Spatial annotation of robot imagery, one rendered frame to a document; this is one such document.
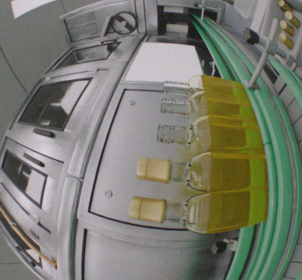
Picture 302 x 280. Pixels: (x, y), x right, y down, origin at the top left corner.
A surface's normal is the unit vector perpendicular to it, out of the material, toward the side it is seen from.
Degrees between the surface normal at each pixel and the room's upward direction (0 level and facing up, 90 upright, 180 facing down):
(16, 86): 180
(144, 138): 90
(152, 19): 90
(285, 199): 90
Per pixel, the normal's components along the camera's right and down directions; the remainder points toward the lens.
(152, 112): -0.05, -0.51
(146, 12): -0.15, 0.85
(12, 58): 0.99, 0.10
